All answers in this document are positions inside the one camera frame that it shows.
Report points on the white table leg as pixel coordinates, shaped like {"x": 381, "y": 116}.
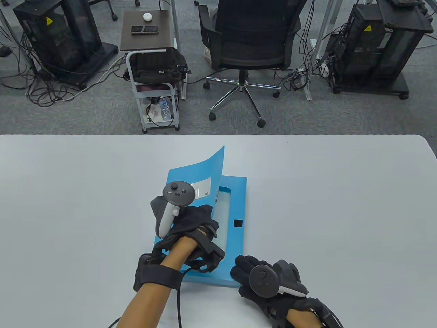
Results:
{"x": 324, "y": 24}

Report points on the stack of lined papers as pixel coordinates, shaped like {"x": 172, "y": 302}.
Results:
{"x": 223, "y": 222}

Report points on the person's right hand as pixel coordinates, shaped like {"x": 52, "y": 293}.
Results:
{"x": 242, "y": 270}

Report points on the white rolling cart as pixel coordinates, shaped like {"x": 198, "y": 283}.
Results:
{"x": 155, "y": 91}

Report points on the person's right forearm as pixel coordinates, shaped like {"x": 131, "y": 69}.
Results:
{"x": 302, "y": 319}

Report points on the black computer rack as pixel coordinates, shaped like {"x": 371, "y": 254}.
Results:
{"x": 375, "y": 44}
{"x": 61, "y": 37}

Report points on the maroon pouch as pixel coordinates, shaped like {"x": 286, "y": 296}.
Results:
{"x": 153, "y": 87}

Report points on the black bag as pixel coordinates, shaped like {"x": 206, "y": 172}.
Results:
{"x": 153, "y": 65}

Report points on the person's left hand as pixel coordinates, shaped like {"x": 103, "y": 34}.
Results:
{"x": 196, "y": 222}

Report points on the silver aluminium post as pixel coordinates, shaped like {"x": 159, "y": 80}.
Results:
{"x": 175, "y": 27}

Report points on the clear water bottle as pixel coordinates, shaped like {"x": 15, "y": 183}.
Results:
{"x": 165, "y": 109}

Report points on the grey left hand controller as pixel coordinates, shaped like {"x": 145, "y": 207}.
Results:
{"x": 177, "y": 193}

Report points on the blue file box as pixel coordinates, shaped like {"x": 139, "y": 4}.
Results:
{"x": 235, "y": 246}

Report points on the beige shoe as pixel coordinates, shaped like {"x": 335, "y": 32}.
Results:
{"x": 207, "y": 54}

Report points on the black smartphone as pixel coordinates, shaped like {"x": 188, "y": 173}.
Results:
{"x": 151, "y": 29}

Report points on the grey right hand controller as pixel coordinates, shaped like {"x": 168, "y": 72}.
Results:
{"x": 263, "y": 280}

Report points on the black mesh office chair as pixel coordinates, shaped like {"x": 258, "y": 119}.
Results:
{"x": 252, "y": 37}

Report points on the person's left forearm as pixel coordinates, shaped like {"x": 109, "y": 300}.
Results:
{"x": 146, "y": 304}

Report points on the white round device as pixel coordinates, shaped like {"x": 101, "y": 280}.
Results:
{"x": 147, "y": 16}

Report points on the white power strip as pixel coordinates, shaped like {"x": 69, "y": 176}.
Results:
{"x": 325, "y": 67}

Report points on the black keyboard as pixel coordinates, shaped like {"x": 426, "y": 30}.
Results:
{"x": 404, "y": 2}

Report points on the black power adapter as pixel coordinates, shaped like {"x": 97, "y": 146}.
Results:
{"x": 5, "y": 51}

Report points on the black chair base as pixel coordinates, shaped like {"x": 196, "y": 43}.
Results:
{"x": 111, "y": 8}

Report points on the dark brown side table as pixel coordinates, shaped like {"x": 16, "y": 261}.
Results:
{"x": 143, "y": 42}

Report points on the grey hand controller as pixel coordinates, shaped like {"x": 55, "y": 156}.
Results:
{"x": 177, "y": 193}
{"x": 263, "y": 280}

